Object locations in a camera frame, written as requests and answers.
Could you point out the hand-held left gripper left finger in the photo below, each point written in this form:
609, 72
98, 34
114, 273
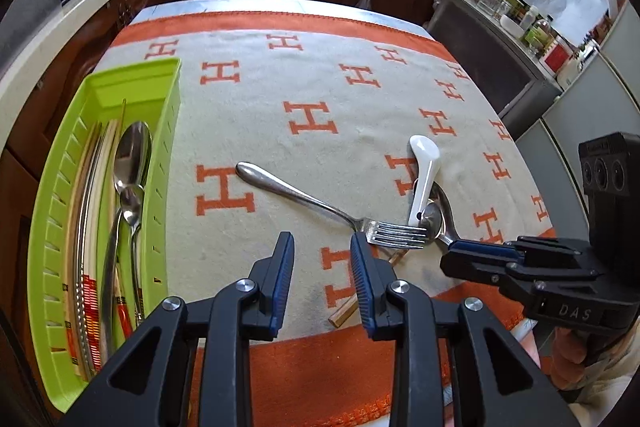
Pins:
282, 277

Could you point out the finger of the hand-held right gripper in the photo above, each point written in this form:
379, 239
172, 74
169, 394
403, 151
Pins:
482, 248
472, 268

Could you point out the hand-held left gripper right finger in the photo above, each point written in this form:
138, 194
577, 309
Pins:
362, 287

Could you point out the plain wooden chopstick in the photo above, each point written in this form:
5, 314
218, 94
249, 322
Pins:
342, 313

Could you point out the large metal spoon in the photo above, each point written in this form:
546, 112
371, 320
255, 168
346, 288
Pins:
447, 217
132, 152

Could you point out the small metal spoon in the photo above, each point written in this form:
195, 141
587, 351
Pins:
433, 219
131, 207

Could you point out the metal fork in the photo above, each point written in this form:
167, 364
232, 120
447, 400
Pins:
300, 197

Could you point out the white ceramic spoon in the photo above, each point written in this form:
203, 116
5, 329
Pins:
424, 157

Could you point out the green plastic utensil tray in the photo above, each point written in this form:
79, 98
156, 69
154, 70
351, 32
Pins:
165, 157

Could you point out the metal chopstick ribbed end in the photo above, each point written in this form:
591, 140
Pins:
79, 257

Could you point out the chopsticks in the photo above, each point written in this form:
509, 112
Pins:
67, 257

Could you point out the person's right hand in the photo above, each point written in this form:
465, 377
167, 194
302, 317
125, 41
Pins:
570, 357

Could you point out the grey cabinet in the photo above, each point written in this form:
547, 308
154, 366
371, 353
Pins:
575, 107

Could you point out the dark built-in appliance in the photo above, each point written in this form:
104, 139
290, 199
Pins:
490, 57

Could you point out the red box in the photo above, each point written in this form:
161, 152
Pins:
557, 56

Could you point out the orange and cream printed blanket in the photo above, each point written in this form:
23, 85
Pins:
310, 72

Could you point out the green bottle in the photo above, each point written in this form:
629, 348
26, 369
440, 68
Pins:
537, 32

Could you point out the white paper towel roll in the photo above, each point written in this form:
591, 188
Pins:
611, 7

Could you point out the stainless steel panel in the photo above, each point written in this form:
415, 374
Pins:
30, 22

